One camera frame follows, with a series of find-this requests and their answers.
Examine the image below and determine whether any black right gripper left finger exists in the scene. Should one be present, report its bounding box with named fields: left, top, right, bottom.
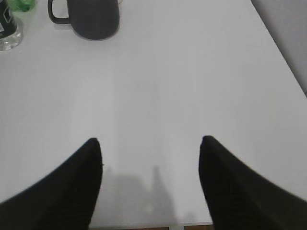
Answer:
left=0, top=138, right=103, bottom=230

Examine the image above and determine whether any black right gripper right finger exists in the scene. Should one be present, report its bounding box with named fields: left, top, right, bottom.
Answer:
left=199, top=136, right=307, bottom=230

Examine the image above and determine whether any clear water bottle green label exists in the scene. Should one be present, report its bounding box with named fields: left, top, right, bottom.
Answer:
left=0, top=0, right=23, bottom=51

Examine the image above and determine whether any dark grey mug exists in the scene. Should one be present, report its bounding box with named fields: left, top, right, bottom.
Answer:
left=47, top=0, right=120, bottom=40

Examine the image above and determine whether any green soda bottle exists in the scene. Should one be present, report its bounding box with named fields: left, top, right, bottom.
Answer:
left=8, top=0, right=35, bottom=12

